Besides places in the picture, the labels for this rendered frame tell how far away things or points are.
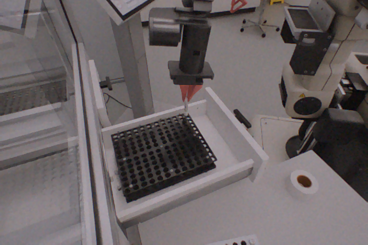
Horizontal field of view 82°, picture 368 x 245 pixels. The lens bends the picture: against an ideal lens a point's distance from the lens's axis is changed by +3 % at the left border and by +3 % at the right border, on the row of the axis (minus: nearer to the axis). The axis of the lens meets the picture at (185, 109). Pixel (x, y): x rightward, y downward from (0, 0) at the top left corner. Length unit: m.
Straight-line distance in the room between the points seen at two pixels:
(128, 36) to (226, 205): 1.06
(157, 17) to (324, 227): 0.62
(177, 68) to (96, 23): 1.64
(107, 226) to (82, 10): 1.84
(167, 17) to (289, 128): 1.26
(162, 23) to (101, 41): 1.73
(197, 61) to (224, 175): 0.27
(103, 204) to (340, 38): 0.85
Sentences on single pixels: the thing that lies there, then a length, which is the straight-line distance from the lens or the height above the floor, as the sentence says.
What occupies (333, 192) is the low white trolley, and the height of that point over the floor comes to 0.76.
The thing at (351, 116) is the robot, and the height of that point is 0.75.
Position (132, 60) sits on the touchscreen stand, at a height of 0.63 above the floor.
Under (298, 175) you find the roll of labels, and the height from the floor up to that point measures 0.80.
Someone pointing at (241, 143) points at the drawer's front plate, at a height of 0.90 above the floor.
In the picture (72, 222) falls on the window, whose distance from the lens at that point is 0.27.
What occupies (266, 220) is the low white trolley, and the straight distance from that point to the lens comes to 0.64.
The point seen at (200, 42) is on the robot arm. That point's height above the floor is 1.14.
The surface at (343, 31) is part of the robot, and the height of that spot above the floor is 1.03.
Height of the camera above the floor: 1.33
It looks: 43 degrees down
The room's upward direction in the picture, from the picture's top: straight up
